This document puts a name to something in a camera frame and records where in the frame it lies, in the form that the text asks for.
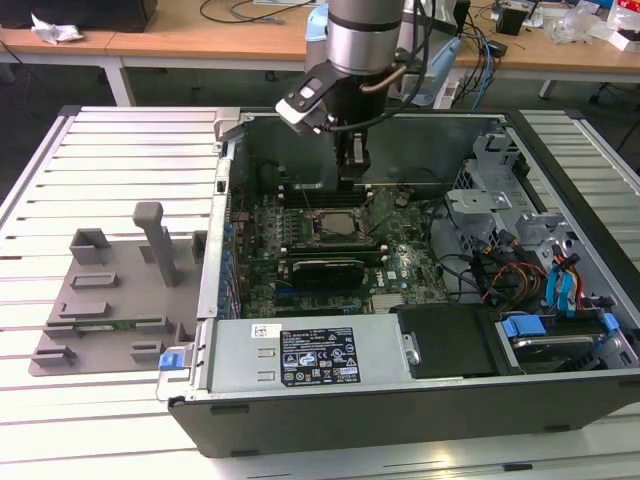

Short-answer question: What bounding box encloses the thin metal locking lever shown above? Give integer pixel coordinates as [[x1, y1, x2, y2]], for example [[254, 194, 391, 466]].
[[293, 173, 319, 215]]

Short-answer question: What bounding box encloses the metal socket cover frame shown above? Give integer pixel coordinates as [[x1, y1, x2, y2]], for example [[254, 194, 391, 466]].
[[355, 192, 396, 239]]

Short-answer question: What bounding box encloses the silver topped CPU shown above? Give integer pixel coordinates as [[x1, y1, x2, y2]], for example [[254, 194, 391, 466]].
[[319, 212, 357, 236]]

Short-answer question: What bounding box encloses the CPU socket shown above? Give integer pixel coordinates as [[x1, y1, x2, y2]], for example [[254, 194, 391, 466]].
[[309, 207, 371, 247]]

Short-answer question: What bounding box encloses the black RAM slot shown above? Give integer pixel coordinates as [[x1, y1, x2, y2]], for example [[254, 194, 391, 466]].
[[279, 241, 389, 250], [282, 193, 374, 202], [282, 180, 374, 190], [282, 187, 374, 196], [279, 252, 390, 261], [279, 247, 390, 255], [282, 198, 374, 209]]

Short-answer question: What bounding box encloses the black computer tower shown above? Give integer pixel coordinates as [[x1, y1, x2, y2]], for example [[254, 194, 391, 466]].
[[452, 0, 472, 39]]

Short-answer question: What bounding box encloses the metal drive cage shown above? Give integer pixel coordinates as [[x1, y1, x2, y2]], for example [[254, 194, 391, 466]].
[[443, 130, 584, 274]]

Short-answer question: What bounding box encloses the green motherboard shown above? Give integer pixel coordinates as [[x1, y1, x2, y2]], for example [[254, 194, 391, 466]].
[[227, 187, 454, 319]]

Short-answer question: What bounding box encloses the wooden desk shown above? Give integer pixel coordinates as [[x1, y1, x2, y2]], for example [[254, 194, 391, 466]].
[[0, 0, 640, 109]]

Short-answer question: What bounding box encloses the black graphics card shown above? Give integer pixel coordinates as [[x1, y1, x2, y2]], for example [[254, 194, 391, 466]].
[[289, 257, 369, 290]]

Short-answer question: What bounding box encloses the small black box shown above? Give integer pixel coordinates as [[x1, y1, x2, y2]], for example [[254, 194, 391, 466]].
[[496, 5, 529, 37]]

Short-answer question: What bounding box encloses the clear plastic bag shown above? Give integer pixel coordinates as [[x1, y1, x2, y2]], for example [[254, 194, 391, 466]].
[[547, 2, 614, 46]]

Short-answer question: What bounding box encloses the black plastic shroud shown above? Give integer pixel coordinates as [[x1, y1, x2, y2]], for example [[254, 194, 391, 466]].
[[389, 303, 509, 380]]

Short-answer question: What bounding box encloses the silver power supply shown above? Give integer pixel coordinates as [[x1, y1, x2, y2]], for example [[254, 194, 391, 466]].
[[197, 317, 419, 399]]

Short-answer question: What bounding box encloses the grey parts rack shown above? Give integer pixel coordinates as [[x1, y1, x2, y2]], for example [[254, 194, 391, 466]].
[[27, 199, 211, 379]]

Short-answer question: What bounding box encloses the blue disk carrier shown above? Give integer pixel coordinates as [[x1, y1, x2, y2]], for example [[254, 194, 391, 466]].
[[501, 312, 621, 351]]

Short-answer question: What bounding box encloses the crumpled white paper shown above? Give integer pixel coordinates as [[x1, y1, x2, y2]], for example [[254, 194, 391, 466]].
[[29, 12, 85, 47]]

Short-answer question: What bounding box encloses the silver hard disk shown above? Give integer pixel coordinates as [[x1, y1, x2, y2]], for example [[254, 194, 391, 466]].
[[507, 333, 599, 375]]

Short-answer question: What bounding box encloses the black and silver PC case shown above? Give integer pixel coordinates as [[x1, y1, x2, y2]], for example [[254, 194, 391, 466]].
[[154, 107, 640, 459]]

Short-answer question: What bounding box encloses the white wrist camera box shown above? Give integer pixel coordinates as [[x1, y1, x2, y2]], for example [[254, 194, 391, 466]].
[[273, 62, 335, 135]]

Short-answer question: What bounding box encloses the black camera cable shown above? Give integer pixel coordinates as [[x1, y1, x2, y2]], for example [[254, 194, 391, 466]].
[[324, 0, 436, 134]]

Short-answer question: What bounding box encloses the coloured power wire bundle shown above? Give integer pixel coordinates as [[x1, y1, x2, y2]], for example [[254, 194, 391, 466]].
[[472, 247, 551, 307]]

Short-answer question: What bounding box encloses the blue data cable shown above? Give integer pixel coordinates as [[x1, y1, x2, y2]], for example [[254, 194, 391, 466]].
[[553, 253, 582, 321], [543, 263, 565, 317]]

